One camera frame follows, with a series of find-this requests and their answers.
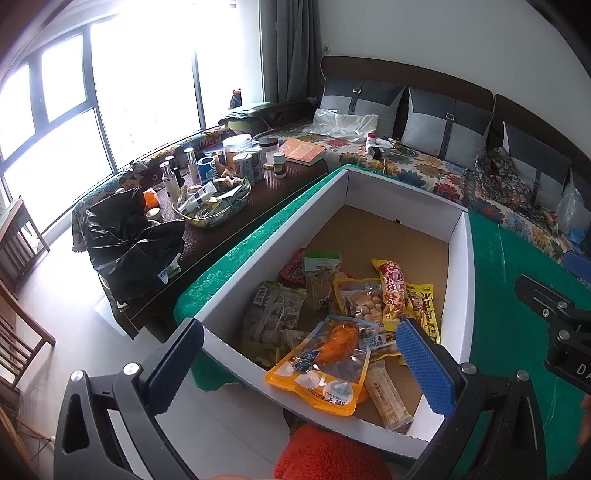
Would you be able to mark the clear plastic bag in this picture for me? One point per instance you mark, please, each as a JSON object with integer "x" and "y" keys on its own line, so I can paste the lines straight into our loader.
{"x": 570, "y": 210}

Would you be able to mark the clear quail egg packet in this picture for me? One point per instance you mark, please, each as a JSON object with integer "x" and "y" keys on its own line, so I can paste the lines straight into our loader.
{"x": 381, "y": 344}

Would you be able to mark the white crumpled plastic sheet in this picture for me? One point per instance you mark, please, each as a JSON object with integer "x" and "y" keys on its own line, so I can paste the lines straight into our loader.
{"x": 344, "y": 122}

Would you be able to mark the blue can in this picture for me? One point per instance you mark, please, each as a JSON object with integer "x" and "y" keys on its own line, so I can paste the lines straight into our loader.
{"x": 206, "y": 170}

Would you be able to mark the white bottle with red cap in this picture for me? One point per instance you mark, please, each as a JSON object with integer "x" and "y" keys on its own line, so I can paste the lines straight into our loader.
{"x": 371, "y": 141}

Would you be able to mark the grey curtain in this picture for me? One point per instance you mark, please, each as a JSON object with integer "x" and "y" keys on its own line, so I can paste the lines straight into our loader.
{"x": 295, "y": 46}

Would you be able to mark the white squeeze tube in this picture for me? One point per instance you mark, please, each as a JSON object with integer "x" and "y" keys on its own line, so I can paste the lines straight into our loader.
{"x": 196, "y": 198}

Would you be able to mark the clear jar with dark lid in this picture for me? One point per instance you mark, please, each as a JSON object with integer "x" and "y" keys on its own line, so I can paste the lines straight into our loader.
{"x": 268, "y": 154}

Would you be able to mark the brown nut snack packet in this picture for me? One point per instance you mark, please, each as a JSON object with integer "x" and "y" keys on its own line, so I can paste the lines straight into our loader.
{"x": 272, "y": 314}

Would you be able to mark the blue plastic bag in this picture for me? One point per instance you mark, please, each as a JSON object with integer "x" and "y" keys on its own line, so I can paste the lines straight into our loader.
{"x": 575, "y": 236}

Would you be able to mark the small white cream jar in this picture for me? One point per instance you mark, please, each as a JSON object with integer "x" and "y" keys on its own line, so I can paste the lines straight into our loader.
{"x": 153, "y": 215}

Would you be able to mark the wooden chair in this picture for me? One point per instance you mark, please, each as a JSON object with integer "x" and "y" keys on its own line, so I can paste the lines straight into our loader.
{"x": 18, "y": 249}
{"x": 23, "y": 332}

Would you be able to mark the window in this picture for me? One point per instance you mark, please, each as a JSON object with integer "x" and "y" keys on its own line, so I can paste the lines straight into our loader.
{"x": 138, "y": 69}

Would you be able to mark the white handheld appliance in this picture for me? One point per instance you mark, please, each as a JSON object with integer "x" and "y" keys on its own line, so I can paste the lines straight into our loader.
{"x": 381, "y": 150}

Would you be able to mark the yellow cartoon snack packet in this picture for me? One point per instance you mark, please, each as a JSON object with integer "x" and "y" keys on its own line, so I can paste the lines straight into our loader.
{"x": 422, "y": 304}

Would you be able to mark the yellow chicken leg packet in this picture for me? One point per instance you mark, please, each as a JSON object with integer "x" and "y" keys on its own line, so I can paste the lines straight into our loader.
{"x": 332, "y": 350}

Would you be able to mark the white cardboard box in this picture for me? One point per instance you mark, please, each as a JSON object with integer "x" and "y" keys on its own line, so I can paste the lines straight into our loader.
{"x": 392, "y": 198}

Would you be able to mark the person's right hand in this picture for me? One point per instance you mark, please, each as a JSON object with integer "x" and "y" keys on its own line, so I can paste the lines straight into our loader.
{"x": 586, "y": 420}

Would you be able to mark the yellow packet of round balls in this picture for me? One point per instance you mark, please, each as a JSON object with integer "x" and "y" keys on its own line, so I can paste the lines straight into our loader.
{"x": 360, "y": 300}

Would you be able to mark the red and yellow snack packet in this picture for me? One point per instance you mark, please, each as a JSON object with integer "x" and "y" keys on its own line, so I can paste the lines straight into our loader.
{"x": 392, "y": 290}

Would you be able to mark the dark patterned cloth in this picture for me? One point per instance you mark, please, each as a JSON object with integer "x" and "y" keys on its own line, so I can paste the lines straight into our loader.
{"x": 503, "y": 180}

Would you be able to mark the glass bowl of sachets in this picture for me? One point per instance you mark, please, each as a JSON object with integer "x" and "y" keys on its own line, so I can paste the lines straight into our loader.
{"x": 217, "y": 214}

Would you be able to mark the floral bedsheet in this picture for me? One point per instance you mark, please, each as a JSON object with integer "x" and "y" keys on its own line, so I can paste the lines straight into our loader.
{"x": 429, "y": 170}

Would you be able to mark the large white lidded jar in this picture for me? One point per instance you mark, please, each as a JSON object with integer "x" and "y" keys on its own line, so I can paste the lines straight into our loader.
{"x": 238, "y": 147}

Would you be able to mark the printed tin can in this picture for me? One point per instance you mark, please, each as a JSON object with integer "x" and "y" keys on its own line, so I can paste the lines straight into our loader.
{"x": 242, "y": 167}

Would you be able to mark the green folded cushion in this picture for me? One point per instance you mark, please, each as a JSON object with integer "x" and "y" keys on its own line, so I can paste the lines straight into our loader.
{"x": 249, "y": 113}

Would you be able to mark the orange book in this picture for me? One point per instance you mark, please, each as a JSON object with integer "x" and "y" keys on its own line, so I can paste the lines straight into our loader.
{"x": 304, "y": 151}

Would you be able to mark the brown headboard panel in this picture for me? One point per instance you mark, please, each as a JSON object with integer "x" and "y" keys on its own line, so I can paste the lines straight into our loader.
{"x": 545, "y": 120}

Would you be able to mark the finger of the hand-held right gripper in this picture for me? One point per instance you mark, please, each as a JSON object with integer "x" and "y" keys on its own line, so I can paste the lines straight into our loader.
{"x": 579, "y": 265}
{"x": 545, "y": 300}

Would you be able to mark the cream snack bar packet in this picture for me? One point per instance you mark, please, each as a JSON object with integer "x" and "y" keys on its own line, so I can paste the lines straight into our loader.
{"x": 385, "y": 397}

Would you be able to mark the black plastic bag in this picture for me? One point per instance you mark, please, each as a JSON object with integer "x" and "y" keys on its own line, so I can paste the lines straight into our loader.
{"x": 129, "y": 249}

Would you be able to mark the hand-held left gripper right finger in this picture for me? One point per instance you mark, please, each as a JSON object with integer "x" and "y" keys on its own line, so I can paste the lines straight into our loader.
{"x": 425, "y": 369}

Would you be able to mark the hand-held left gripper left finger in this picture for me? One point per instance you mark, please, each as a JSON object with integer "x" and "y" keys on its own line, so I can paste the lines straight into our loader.
{"x": 175, "y": 364}

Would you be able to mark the green tablecloth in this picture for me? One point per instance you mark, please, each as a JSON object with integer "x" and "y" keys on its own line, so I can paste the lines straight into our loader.
{"x": 503, "y": 286}

